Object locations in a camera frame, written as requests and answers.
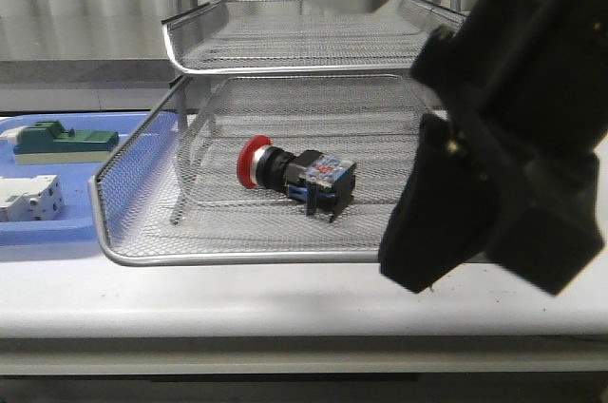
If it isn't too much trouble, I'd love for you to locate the mesh tray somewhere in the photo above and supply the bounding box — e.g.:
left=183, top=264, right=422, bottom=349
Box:
left=89, top=73, right=439, bottom=266
left=181, top=75, right=430, bottom=208
left=161, top=0, right=466, bottom=75

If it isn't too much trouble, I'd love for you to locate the blue plastic tray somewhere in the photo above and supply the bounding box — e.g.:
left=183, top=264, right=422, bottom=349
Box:
left=1, top=111, right=145, bottom=260

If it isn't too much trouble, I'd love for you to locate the white circuit breaker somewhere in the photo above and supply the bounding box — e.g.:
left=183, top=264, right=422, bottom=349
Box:
left=1, top=175, right=65, bottom=222

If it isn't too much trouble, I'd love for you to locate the middle mesh tray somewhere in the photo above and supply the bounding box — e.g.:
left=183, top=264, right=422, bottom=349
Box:
left=89, top=73, right=439, bottom=266

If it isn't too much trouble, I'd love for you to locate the grey stone counter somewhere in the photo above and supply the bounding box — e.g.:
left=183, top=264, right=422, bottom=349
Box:
left=0, top=8, right=200, bottom=112

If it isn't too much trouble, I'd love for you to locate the top mesh tray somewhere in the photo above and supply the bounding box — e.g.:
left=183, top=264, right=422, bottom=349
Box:
left=161, top=0, right=466, bottom=75

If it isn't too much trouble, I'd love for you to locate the green and beige terminal block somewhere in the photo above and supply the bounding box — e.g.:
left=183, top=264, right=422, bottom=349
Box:
left=13, top=120, right=120, bottom=164

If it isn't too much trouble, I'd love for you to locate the grey metal rack frame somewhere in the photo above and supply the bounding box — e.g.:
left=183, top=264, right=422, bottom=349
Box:
left=163, top=0, right=464, bottom=239

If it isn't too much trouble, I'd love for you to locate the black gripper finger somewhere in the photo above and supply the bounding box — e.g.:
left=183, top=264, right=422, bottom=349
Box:
left=378, top=114, right=497, bottom=294

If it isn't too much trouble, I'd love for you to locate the bottom mesh tray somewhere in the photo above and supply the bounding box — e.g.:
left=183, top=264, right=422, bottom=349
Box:
left=181, top=75, right=430, bottom=208

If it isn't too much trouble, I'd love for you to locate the red emergency stop button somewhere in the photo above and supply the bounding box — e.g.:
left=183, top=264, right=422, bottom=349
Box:
left=236, top=135, right=357, bottom=221

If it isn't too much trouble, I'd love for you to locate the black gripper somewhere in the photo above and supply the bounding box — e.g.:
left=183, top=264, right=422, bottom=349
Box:
left=412, top=0, right=607, bottom=296

